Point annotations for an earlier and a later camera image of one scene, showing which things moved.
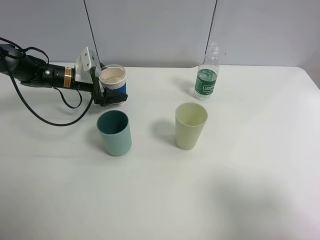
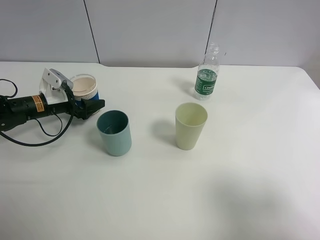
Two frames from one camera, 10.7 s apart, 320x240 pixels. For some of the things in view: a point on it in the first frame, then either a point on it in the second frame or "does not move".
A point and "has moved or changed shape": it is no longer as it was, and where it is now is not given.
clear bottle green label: [207, 72] does not move
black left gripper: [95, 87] → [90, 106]
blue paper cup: [113, 77] has moved or changed shape
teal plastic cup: [114, 127] does not move
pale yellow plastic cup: [190, 119] does not move
